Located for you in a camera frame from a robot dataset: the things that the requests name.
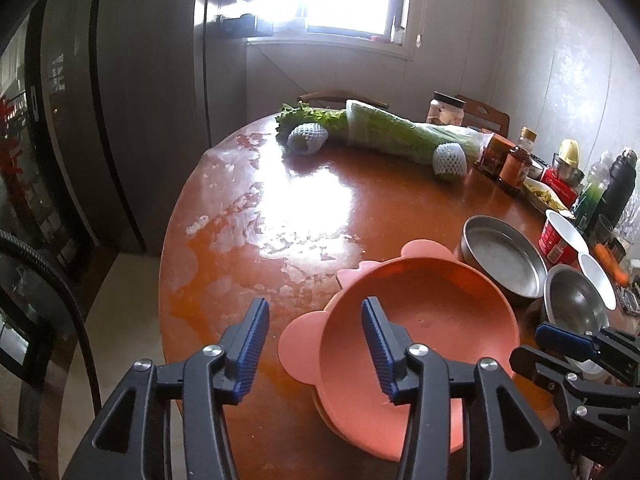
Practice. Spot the clear bottle with green liquid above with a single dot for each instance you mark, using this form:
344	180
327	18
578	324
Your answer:
590	195

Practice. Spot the clear jar with black lid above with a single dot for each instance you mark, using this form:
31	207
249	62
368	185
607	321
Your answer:
446	109

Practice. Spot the clear plastic bag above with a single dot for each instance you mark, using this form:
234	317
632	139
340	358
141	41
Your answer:
631	210

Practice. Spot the yellow capped sauce bottle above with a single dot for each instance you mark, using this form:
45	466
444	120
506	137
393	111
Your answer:
515	172

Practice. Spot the red lidded sauce jar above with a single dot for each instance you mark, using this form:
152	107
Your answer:
492	155

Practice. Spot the pink silicone bowl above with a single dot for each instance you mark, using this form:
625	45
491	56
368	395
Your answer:
450	320
425	251

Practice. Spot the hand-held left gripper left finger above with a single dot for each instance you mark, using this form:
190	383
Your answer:
252	345

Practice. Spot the red tissue box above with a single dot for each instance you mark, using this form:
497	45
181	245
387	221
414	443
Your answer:
560	191

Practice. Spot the small flat card case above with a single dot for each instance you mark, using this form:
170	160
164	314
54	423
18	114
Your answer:
629	300

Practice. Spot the white bowl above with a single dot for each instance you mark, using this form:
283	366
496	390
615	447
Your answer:
598	275

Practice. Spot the dark refrigerator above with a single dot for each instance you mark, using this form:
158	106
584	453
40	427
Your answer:
65	110

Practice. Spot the napa cabbage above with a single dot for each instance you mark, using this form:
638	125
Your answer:
390	130

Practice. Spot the green lettuce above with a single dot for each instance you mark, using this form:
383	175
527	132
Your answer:
320	117

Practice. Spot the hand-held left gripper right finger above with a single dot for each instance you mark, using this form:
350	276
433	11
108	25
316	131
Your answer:
375	345

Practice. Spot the wooden chair with cutout back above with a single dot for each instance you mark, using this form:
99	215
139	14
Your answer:
492	117

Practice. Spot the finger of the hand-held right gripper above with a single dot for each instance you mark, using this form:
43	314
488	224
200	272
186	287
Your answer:
560	337
545	372

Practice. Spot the round steel pan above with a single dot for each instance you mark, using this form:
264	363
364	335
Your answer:
500	260

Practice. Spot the steel mixing bowl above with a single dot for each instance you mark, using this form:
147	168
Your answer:
567	174

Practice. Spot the carrot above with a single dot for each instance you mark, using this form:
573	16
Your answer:
610	260

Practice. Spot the fruit in white foam net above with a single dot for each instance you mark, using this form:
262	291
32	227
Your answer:
306	139
449	161

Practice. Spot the yellow plastic cup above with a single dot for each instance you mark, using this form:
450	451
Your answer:
569	152

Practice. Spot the black thermos flask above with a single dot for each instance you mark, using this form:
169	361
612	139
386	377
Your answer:
619	185

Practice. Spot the red printed paper bowl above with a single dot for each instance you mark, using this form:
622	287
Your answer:
552	242

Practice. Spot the white plate of food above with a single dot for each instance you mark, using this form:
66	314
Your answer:
545	197

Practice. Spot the glass cup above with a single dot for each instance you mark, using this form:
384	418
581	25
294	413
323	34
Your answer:
602	230

